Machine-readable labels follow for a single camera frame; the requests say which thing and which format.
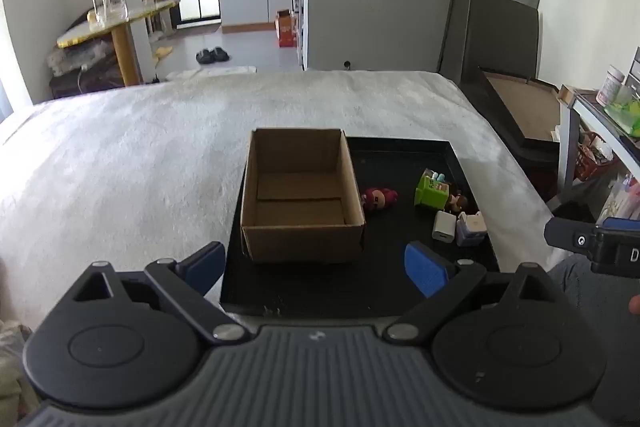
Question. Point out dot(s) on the white charger cube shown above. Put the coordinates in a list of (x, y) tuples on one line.
[(444, 229)]

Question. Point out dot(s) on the green toy block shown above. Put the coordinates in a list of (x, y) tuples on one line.
[(430, 196)]

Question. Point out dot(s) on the red basket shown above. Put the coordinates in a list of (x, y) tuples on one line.
[(592, 157)]

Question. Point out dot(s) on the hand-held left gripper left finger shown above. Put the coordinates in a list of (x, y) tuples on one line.
[(207, 264)]

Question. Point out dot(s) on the round wooden table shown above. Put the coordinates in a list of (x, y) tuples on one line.
[(120, 24)]

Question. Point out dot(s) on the yellow slipper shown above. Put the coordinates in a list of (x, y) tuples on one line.
[(164, 52)]

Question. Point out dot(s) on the black tray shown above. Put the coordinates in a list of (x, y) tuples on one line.
[(390, 232)]

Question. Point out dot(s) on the orange carton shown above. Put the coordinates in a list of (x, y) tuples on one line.
[(286, 29)]

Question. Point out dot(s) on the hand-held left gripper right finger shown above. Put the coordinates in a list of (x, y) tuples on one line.
[(425, 269)]

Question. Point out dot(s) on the crumpled light bedding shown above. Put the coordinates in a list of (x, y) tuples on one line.
[(10, 377)]

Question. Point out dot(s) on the lilac toy block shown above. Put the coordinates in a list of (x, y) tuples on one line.
[(471, 231)]

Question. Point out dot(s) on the person's leg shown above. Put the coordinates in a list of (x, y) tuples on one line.
[(595, 297)]

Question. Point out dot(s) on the person's right hand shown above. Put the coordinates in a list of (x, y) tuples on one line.
[(635, 305)]

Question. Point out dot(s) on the green plastic bag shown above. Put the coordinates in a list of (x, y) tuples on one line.
[(625, 119)]

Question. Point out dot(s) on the clear storage box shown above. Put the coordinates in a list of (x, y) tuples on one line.
[(80, 57)]

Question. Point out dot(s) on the black framed brown board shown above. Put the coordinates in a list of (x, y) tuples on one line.
[(520, 107)]

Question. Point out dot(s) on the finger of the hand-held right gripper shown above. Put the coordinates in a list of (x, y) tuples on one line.
[(570, 237), (622, 223)]

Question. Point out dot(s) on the white blanket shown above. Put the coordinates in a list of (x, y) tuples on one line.
[(125, 157)]

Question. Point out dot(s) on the brown cardboard box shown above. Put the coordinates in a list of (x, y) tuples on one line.
[(300, 237)]

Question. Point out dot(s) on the white side table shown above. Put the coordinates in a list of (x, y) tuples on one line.
[(590, 122)]

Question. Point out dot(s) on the white pill bottle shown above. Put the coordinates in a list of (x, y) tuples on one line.
[(610, 84)]

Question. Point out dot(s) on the white floor mat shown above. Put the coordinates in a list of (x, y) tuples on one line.
[(215, 72)]

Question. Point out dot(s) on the brown figurine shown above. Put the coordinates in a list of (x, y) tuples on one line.
[(457, 203)]

